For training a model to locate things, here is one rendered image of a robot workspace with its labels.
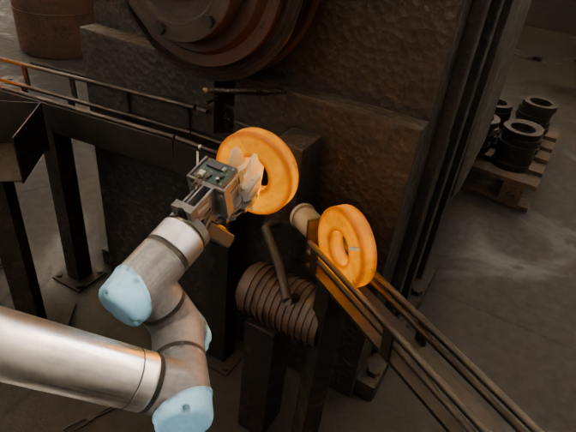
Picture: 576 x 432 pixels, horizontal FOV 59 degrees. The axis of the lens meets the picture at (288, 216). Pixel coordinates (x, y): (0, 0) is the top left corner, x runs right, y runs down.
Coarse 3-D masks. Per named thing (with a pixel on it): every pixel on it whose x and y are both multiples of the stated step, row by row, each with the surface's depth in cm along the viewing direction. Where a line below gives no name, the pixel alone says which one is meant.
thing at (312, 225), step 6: (312, 222) 99; (318, 222) 99; (312, 228) 99; (306, 234) 100; (312, 234) 100; (306, 240) 100; (312, 240) 101; (306, 246) 101; (318, 246) 102; (306, 258) 102
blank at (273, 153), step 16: (256, 128) 87; (224, 144) 89; (240, 144) 87; (256, 144) 86; (272, 144) 84; (224, 160) 91; (272, 160) 86; (288, 160) 85; (272, 176) 87; (288, 176) 85; (272, 192) 89; (288, 192) 87; (256, 208) 92; (272, 208) 90
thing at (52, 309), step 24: (0, 120) 131; (24, 120) 131; (0, 144) 134; (24, 144) 119; (48, 144) 136; (0, 168) 124; (24, 168) 120; (0, 192) 128; (0, 216) 132; (0, 240) 137; (24, 240) 142; (24, 264) 142; (24, 288) 147; (24, 312) 152; (48, 312) 165; (72, 312) 166
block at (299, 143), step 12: (288, 132) 111; (300, 132) 111; (288, 144) 106; (300, 144) 107; (312, 144) 108; (300, 156) 106; (312, 156) 110; (300, 168) 107; (312, 168) 113; (300, 180) 109; (312, 180) 116; (300, 192) 112; (312, 192) 119; (288, 204) 113; (276, 216) 117; (288, 216) 115; (276, 228) 118; (288, 228) 117
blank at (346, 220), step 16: (336, 208) 92; (352, 208) 91; (320, 224) 98; (336, 224) 93; (352, 224) 88; (368, 224) 89; (320, 240) 100; (336, 240) 97; (352, 240) 89; (368, 240) 87; (336, 256) 97; (352, 256) 90; (368, 256) 87; (352, 272) 90; (368, 272) 89
